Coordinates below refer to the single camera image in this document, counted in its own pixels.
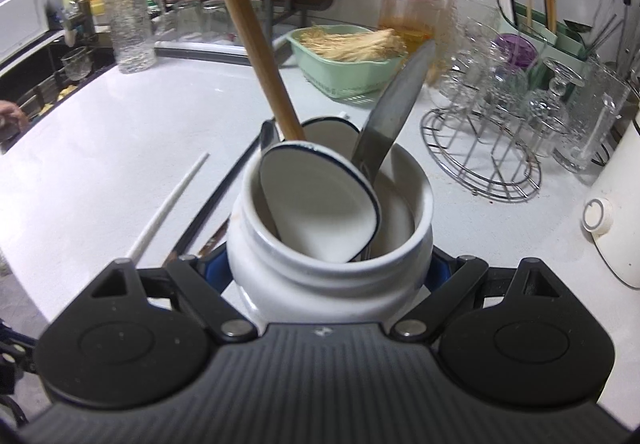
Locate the small clear glass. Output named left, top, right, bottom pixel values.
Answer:
left=161, top=0, right=206, bottom=47
left=201, top=0, right=236, bottom=44

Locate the upturned crystal glass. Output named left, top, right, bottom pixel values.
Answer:
left=430, top=16, right=496, bottom=109
left=492, top=58, right=531, bottom=125

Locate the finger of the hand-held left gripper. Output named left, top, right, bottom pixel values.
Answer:
left=0, top=316, right=40, bottom=377

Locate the brown handled spoon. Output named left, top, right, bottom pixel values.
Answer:
left=197, top=216, right=232, bottom=257

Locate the black sink drain rack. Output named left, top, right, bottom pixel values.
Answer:
left=17, top=74, right=108, bottom=127

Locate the upturned stemmed crystal goblet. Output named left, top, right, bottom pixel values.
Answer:
left=525, top=56, right=586, bottom=157

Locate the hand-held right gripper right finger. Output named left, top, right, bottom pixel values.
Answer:
left=390, top=246, right=565, bottom=345

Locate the red lid plastic jar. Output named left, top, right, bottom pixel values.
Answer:
left=377, top=0, right=449, bottom=69

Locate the white electric cooker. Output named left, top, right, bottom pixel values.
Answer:
left=581, top=108, right=640, bottom=289

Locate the wide textured glass pitcher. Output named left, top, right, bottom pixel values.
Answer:
left=440, top=0, right=502, bottom=89

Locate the large metal spoon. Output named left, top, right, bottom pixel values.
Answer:
left=350, top=40, right=438, bottom=189

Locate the black kitchen sink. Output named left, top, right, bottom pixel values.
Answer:
left=0, top=31, right=121, bottom=152

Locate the green cutlery drainer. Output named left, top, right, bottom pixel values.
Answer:
left=510, top=1, right=603, bottom=67

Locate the white microwave oven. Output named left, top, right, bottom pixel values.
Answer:
left=0, top=0, right=52, bottom=65

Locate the green plastic basket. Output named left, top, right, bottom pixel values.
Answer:
left=286, top=24, right=410, bottom=100

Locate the white ceramic utensil jar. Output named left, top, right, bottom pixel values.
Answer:
left=226, top=141, right=435, bottom=325

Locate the wire glass holder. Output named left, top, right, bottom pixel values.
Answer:
left=419, top=58, right=545, bottom=203

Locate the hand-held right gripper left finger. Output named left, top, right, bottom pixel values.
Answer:
left=87, top=246, right=259, bottom=345

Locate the pink cloth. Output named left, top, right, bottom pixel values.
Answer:
left=0, top=100, right=30, bottom=145

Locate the tall textured glass mug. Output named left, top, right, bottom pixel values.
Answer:
left=552, top=54, right=632, bottom=173
left=102, top=0, right=165, bottom=74

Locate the white blue-rimmed ceramic spoon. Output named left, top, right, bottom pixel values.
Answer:
left=258, top=140, right=383, bottom=265
left=299, top=118, right=360, bottom=162

